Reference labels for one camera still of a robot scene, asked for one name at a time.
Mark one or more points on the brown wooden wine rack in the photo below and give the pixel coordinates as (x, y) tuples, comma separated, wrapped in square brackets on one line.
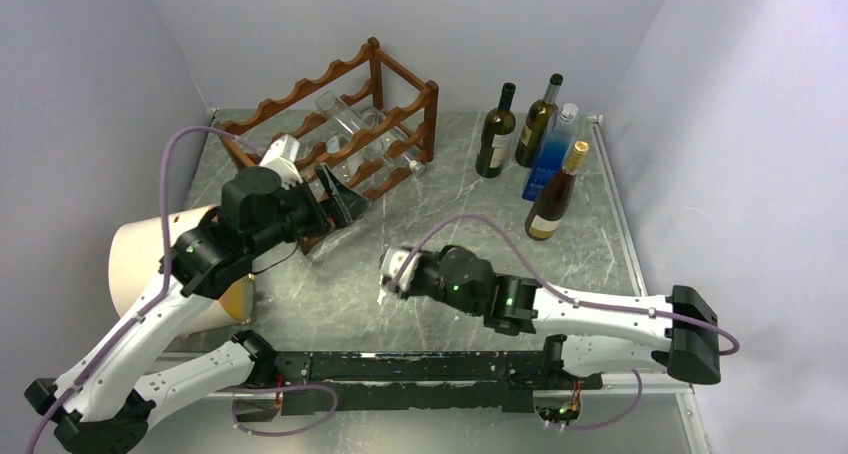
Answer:
[(370, 147)]

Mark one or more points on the white drum orange lid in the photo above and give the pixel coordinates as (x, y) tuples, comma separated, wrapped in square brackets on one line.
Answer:
[(135, 254)]

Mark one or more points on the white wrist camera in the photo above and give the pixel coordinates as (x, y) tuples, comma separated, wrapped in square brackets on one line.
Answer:
[(281, 157), (397, 269)]

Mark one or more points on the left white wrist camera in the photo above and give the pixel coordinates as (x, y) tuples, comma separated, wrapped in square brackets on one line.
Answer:
[(281, 157)]

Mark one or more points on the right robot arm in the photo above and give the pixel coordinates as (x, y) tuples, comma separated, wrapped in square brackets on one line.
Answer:
[(594, 332)]

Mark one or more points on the dark bottle cream label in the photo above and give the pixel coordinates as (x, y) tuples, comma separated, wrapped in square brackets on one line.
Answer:
[(499, 124)]

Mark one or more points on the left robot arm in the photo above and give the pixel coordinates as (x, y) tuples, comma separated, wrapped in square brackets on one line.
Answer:
[(108, 401)]

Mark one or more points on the green wine bottle silver cap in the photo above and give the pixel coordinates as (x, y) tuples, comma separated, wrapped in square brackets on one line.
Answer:
[(536, 122)]

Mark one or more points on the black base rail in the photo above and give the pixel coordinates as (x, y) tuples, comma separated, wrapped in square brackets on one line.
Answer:
[(358, 381)]

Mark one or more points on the clear bottle silver cap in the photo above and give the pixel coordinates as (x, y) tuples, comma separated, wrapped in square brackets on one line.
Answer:
[(407, 159)]

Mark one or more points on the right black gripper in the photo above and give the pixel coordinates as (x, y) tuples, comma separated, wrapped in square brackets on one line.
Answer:
[(412, 291)]

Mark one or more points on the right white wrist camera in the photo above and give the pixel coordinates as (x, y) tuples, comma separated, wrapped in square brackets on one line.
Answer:
[(397, 269)]

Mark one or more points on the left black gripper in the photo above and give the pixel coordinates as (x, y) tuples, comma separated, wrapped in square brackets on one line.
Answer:
[(342, 205)]

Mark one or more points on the blue labelled clear bottle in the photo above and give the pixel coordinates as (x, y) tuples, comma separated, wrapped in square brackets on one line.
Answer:
[(561, 131)]

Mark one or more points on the dark bottle gold foil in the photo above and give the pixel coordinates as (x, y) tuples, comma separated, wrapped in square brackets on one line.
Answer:
[(551, 204)]

